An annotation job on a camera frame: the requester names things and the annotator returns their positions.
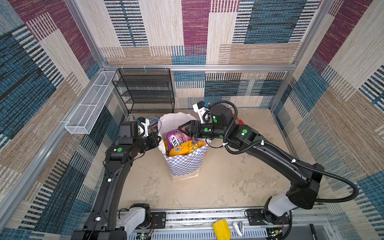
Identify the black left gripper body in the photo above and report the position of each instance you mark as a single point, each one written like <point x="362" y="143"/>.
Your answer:
<point x="150" y="142"/>

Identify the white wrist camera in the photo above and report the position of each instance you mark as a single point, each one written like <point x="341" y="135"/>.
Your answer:
<point x="143" y="126"/>
<point x="202" y="109"/>

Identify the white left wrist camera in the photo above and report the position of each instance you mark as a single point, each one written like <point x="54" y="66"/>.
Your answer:
<point x="143" y="126"/>

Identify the white wire mesh basket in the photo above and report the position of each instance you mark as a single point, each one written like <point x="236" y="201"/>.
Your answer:
<point x="88" y="111"/>

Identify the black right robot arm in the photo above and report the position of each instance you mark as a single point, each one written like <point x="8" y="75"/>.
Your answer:
<point x="218" y="121"/>

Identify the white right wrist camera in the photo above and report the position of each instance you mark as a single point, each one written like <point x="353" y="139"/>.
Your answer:
<point x="202" y="109"/>

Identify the blue magazine booklet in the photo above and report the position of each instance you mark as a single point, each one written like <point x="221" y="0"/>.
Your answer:
<point x="155" y="124"/>

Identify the yellow plastic scoop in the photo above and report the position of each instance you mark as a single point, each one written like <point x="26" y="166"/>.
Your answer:
<point x="222" y="230"/>

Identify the yellow mango candy bag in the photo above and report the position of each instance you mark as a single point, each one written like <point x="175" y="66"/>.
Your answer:
<point x="186" y="148"/>

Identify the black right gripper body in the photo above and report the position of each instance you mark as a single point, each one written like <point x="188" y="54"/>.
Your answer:
<point x="202" y="130"/>

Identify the black wire shelf rack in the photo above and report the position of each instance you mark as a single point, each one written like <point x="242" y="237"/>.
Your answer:
<point x="145" y="90"/>

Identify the blue checkered paper bag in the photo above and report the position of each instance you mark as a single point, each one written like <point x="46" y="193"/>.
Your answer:
<point x="180" y="167"/>

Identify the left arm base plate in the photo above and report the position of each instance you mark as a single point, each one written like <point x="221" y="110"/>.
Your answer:
<point x="158" y="221"/>

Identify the white plastic clip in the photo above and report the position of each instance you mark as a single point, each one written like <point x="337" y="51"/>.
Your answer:
<point x="238" y="228"/>

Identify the purple snack packet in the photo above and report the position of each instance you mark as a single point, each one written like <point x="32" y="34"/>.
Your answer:
<point x="176" y="138"/>

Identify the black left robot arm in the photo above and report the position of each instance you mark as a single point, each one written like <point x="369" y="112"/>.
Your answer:
<point x="103" y="222"/>

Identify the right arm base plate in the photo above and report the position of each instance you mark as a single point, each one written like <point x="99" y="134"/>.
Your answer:
<point x="257" y="218"/>

